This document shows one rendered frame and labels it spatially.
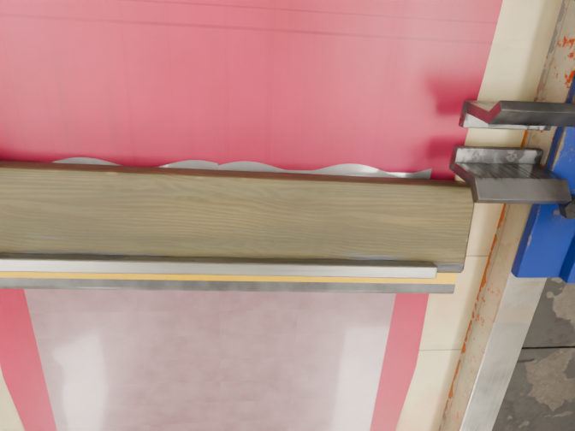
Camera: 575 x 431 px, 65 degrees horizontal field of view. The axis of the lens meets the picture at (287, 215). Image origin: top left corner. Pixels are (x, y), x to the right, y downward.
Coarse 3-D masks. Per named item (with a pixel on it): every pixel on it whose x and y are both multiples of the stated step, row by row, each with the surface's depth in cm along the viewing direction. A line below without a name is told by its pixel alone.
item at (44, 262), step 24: (0, 264) 32; (24, 264) 32; (48, 264) 33; (72, 264) 33; (96, 264) 33; (120, 264) 33; (144, 264) 33; (168, 264) 34; (192, 264) 34; (216, 264) 34; (240, 264) 34; (264, 264) 34; (288, 264) 35; (312, 264) 35; (336, 264) 35; (360, 264) 35; (384, 264) 36; (408, 264) 36; (432, 264) 36
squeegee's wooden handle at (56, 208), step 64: (0, 192) 32; (64, 192) 33; (128, 192) 33; (192, 192) 34; (256, 192) 34; (320, 192) 35; (384, 192) 35; (448, 192) 36; (192, 256) 35; (256, 256) 35; (320, 256) 36; (384, 256) 37; (448, 256) 37
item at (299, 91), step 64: (256, 0) 31; (320, 0) 32; (384, 0) 32; (448, 0) 33; (256, 64) 33; (320, 64) 34; (384, 64) 34; (448, 64) 35; (256, 128) 35; (320, 128) 36; (384, 128) 36; (448, 128) 37; (256, 320) 43; (320, 320) 44; (384, 320) 45; (256, 384) 47; (320, 384) 48; (384, 384) 49
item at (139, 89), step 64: (0, 0) 30; (64, 0) 30; (128, 0) 31; (192, 0) 31; (0, 64) 32; (64, 64) 32; (128, 64) 32; (192, 64) 33; (0, 128) 33; (64, 128) 34; (128, 128) 34; (192, 128) 35; (0, 320) 41; (64, 320) 41; (128, 320) 42; (192, 320) 43; (64, 384) 45; (128, 384) 45; (192, 384) 46
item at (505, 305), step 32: (544, 64) 35; (544, 96) 35; (544, 160) 35; (512, 224) 39; (512, 256) 39; (480, 288) 44; (512, 288) 40; (480, 320) 44; (512, 320) 42; (480, 352) 44; (512, 352) 44; (480, 384) 45; (448, 416) 50; (480, 416) 47
